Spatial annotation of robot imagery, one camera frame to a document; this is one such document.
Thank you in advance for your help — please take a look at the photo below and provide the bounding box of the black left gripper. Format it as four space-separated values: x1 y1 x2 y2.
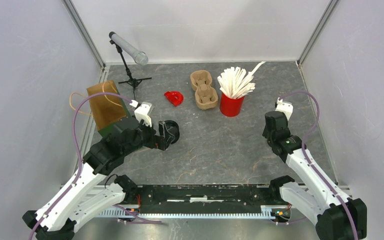
123 116 175 155

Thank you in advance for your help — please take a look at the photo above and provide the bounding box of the brown cardboard cup carrier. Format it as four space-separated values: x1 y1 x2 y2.
190 70 219 110

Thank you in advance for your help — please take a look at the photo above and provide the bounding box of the brown paper bag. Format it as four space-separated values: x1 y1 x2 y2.
79 80 131 132

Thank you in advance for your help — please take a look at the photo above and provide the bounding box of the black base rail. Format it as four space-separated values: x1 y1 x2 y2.
121 184 288 214

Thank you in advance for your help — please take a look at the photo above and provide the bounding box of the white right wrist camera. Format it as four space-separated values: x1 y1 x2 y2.
275 98 294 121

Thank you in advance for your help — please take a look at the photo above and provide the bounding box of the grey microphone on stand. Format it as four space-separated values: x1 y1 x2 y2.
108 31 152 100

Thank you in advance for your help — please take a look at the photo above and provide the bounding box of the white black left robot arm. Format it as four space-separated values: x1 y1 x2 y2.
22 117 180 240

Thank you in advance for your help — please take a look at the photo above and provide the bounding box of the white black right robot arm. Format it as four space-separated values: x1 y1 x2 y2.
262 111 368 240

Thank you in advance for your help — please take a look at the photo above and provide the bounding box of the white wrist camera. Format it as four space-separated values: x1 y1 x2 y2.
134 102 153 127
275 98 294 121

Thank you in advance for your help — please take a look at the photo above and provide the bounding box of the red cylindrical straw holder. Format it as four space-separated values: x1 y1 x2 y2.
219 93 245 117

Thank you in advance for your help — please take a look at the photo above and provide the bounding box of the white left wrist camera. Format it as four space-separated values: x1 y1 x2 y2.
134 102 153 127

